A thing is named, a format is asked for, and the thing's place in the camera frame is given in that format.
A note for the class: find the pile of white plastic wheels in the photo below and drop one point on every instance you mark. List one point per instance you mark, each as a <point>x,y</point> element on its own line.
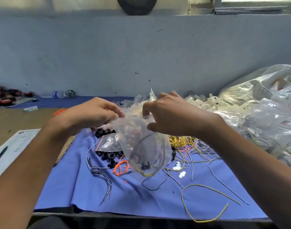
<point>207,102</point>

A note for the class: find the pile of large plastic bags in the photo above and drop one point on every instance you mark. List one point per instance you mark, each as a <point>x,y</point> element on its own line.
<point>269,107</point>

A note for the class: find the black round object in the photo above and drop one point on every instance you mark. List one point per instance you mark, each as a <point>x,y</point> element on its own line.
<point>137,4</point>

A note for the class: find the blue cloth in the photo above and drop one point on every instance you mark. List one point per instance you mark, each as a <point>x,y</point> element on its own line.
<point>69,188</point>

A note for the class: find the clear plastic water bottle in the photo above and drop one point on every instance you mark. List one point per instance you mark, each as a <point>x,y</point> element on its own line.
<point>53,94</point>

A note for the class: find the brown cardboard sheet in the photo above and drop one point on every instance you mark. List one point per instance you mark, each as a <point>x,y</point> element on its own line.
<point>16,119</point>

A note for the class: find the clear zip plastic bag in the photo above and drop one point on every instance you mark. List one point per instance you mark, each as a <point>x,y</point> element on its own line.
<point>145,145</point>

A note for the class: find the person's left forearm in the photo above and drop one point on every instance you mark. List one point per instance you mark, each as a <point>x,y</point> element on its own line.
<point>26,174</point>

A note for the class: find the small white label card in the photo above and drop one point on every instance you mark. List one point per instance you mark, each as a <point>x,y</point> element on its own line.
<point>30,108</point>

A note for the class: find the orange tie bundle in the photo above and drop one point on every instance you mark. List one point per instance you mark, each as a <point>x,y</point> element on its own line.
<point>59,112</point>

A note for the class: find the person's left hand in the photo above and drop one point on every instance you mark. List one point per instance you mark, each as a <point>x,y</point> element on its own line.
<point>90,115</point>

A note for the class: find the person's right forearm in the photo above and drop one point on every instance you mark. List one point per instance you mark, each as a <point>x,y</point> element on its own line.
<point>260,164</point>

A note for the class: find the heap of plastic bags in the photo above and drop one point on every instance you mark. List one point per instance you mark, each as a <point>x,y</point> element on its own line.
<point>136,105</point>

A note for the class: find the white paper sheet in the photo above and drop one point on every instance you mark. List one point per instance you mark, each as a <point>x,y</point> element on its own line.
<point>11,150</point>

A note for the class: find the black round wheel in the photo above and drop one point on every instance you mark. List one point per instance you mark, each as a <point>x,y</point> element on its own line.
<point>70,94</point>

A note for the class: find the pile of black plastic rings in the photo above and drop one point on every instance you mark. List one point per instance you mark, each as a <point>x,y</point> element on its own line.
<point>105,132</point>

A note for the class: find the window frame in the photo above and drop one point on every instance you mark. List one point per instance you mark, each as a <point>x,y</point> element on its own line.
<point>250,7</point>

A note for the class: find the person's right hand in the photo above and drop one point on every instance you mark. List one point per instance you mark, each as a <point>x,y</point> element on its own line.
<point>181,114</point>

